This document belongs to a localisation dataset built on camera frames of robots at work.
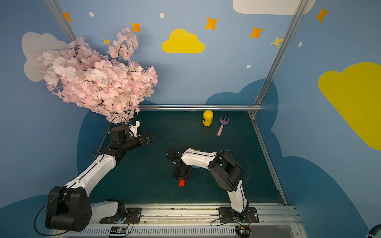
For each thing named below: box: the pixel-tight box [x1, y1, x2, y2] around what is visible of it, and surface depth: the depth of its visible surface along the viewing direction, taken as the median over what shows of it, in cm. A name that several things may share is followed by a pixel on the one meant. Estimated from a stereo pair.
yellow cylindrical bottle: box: [202, 110, 214, 127], surface depth 110 cm
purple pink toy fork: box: [217, 115, 230, 137], surface depth 117 cm
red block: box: [179, 179, 186, 187], surface depth 86 cm
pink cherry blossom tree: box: [36, 27, 159, 124], surface depth 66 cm
